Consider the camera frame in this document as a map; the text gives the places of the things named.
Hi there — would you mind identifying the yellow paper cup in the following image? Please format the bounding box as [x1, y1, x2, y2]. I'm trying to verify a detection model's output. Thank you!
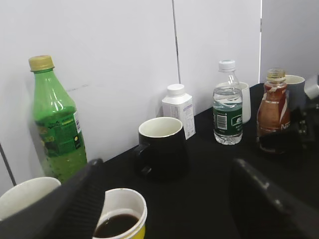
[93, 188, 148, 239]

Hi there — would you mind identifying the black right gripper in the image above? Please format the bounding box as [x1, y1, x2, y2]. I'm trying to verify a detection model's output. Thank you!
[258, 73, 319, 155]

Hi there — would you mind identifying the white carton box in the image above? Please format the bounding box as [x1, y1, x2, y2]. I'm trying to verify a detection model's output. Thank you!
[162, 84, 195, 139]

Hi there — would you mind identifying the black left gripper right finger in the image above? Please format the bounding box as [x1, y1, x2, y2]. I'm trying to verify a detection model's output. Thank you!
[230, 159, 319, 239]

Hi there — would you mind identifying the orange Nescafe bottle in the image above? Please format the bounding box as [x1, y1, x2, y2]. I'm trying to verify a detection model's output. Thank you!
[257, 68, 291, 154]

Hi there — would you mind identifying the grey mug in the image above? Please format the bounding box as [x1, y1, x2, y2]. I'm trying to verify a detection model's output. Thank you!
[285, 75, 306, 112]

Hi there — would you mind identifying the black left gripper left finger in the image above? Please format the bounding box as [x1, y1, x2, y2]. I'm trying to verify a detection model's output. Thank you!
[0, 159, 105, 239]

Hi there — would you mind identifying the water bottle green label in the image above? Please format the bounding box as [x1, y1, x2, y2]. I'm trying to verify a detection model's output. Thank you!
[213, 60, 243, 145]

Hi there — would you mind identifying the black ceramic mug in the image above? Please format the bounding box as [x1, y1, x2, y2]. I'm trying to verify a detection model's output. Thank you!
[133, 117, 189, 182]

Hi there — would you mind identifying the red ceramic mug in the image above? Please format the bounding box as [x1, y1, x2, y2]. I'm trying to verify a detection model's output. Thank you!
[0, 177, 61, 221]

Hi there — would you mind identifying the green sprite bottle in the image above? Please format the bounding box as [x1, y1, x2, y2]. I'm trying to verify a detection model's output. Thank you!
[28, 55, 87, 183]

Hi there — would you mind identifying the white mug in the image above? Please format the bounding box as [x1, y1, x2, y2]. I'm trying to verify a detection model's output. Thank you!
[213, 81, 251, 129]

